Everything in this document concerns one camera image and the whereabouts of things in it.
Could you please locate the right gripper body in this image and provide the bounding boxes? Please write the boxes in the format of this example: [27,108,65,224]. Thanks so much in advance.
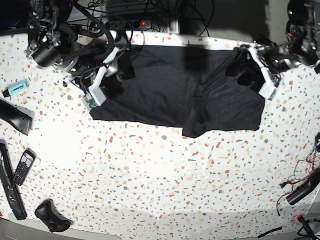
[94,47,131,85]

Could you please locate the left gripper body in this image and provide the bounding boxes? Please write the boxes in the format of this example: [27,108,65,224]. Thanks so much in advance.
[239,44,282,85]

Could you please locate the black T-shirt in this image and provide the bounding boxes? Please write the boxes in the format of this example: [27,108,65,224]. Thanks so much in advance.
[90,45,265,138]

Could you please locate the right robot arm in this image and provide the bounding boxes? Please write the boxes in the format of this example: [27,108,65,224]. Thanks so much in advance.
[26,0,135,94]

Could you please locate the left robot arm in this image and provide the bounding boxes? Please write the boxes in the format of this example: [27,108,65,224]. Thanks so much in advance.
[225,0,320,87]

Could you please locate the turquoise highlighter pen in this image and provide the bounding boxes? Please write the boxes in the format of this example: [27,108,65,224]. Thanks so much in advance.
[2,79,29,98]

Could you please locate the black remote control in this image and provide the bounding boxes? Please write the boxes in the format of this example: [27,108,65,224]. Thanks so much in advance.
[13,148,36,186]

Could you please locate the black game controller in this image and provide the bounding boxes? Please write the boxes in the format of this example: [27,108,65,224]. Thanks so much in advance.
[34,199,71,233]

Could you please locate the long black flat bar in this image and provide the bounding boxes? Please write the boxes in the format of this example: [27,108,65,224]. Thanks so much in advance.
[0,139,27,221]

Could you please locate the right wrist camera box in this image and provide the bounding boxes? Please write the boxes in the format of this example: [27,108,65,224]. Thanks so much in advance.
[81,87,107,111]

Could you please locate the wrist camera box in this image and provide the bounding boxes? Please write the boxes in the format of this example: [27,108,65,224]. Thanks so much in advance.
[258,82,277,100]
[81,87,107,111]

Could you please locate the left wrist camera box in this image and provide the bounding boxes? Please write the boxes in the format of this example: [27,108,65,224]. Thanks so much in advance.
[258,82,277,100]

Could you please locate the black floor cables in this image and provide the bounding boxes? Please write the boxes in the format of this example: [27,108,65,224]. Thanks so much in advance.
[84,0,216,37]

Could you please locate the red and black wires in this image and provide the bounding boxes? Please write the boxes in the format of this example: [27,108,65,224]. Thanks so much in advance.
[276,142,320,216]

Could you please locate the black cylinder handle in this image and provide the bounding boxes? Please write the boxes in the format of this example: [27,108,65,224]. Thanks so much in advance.
[286,171,320,206]

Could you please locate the red handled clamp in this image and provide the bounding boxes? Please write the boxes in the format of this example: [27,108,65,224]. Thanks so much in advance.
[296,214,320,240]

